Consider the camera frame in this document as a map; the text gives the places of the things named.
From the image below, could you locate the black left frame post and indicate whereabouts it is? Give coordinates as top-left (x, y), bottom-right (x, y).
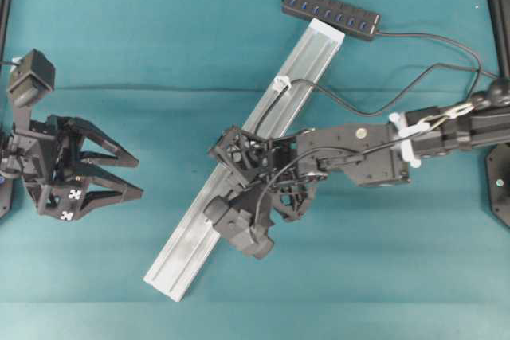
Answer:
top-left (0, 0), bottom-right (11, 55)

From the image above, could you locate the silver right suspension chain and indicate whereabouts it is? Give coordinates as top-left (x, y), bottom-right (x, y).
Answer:
top-left (388, 100), bottom-right (475, 168)

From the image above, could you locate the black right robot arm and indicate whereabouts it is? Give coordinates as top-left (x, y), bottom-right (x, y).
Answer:
top-left (204, 78), bottom-right (509, 229)

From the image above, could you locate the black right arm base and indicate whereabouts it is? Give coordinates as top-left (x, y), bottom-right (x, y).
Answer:
top-left (485, 143), bottom-right (509, 228)

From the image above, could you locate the silver aluminium rail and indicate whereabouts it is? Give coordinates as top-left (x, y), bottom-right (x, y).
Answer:
top-left (143, 19), bottom-right (344, 302)

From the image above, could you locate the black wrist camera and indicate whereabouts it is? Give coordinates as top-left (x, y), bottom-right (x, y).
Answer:
top-left (7, 49), bottom-right (56, 108)
top-left (203, 186), bottom-right (274, 260)

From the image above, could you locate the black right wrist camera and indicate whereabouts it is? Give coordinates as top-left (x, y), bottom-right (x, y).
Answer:
top-left (203, 186), bottom-right (274, 260)

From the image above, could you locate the black frame post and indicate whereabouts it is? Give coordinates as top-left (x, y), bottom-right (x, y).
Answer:
top-left (488, 0), bottom-right (509, 77)
top-left (0, 0), bottom-right (11, 55)

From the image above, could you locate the black USB cable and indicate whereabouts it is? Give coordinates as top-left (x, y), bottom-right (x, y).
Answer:
top-left (254, 31), bottom-right (499, 138)

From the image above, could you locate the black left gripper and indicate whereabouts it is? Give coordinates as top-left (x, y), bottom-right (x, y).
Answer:
top-left (1, 115), bottom-right (143, 221)

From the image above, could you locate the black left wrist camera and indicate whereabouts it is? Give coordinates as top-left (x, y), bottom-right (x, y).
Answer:
top-left (7, 49), bottom-right (56, 108)

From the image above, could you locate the black USB hub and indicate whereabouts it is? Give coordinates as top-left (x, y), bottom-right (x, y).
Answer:
top-left (281, 0), bottom-right (381, 41)

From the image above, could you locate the black right frame post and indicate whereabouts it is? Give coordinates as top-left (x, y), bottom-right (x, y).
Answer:
top-left (488, 0), bottom-right (509, 77)

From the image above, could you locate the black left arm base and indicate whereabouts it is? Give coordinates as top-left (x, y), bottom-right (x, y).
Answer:
top-left (0, 173), bottom-right (17, 218)

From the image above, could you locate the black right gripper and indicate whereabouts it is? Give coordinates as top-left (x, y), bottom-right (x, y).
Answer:
top-left (208, 125), bottom-right (319, 222)

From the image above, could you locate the white ring near hub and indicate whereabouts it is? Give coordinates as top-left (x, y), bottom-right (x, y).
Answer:
top-left (272, 74), bottom-right (292, 94)

